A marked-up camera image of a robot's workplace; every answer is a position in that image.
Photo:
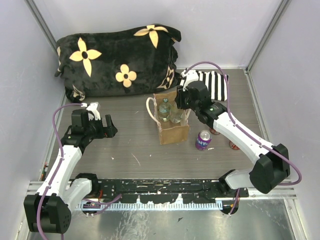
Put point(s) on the black white striped cloth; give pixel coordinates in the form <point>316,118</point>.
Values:
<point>215,84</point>

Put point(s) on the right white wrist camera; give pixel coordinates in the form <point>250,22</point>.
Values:
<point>188,77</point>

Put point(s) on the lying red Coca-Cola can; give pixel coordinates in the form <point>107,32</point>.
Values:
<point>233,146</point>

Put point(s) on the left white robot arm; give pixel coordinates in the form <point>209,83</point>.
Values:
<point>50,208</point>

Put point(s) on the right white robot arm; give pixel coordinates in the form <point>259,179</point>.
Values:
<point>270,167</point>

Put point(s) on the aluminium front rail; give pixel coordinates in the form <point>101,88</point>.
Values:
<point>226,205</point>

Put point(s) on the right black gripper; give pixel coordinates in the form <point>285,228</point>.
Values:
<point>179,98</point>

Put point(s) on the black floral plush blanket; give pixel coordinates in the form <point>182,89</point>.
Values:
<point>136,61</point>

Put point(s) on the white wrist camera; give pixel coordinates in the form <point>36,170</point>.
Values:
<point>188,77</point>
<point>93,110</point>

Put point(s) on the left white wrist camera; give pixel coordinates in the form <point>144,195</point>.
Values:
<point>93,110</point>

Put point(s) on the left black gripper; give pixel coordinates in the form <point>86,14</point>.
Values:
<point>108,132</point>

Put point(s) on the clear glass soda bottle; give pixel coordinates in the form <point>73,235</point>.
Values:
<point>176,114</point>
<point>164,110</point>

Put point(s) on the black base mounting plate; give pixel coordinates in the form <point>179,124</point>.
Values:
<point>159,191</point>

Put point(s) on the upright red cola can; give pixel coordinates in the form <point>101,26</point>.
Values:
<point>213,131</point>

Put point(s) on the purple Fanta can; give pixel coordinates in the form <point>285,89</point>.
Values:
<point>203,139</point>

